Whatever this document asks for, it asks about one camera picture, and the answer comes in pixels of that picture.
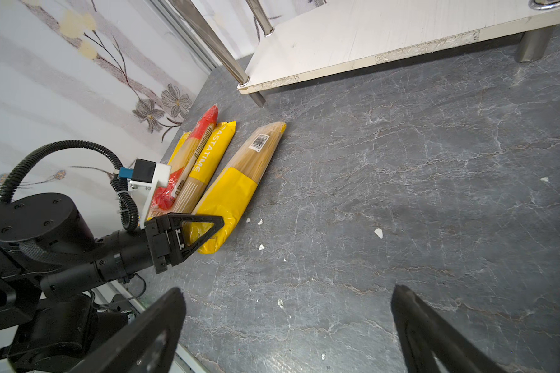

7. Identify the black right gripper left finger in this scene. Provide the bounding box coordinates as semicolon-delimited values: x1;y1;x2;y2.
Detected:
72;288;187;373

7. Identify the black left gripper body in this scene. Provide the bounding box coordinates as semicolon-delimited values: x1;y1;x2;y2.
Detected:
145;215;184;274

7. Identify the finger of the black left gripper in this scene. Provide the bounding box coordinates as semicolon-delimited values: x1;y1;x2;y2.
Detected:
167;213;224;267

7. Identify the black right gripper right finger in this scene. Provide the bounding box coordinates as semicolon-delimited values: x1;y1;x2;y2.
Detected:
390;284;504;372

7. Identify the brown and yellow spaghetti pack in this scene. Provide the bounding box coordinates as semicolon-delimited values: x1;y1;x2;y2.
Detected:
192;121;287;254

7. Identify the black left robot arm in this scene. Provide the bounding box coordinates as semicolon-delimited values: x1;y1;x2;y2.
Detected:
0;140;224;372

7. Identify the white two-tier shelf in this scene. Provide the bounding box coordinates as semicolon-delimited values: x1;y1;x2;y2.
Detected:
171;1;560;106

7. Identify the red clear spaghetti bag left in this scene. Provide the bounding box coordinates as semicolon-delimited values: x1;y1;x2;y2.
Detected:
149;104;219;217

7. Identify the yellow Pastatime spaghetti bag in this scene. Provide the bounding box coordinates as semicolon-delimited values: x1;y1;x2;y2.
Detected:
170;121;236;214

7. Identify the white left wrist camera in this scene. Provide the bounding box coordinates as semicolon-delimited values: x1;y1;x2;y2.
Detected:
118;159;171;228

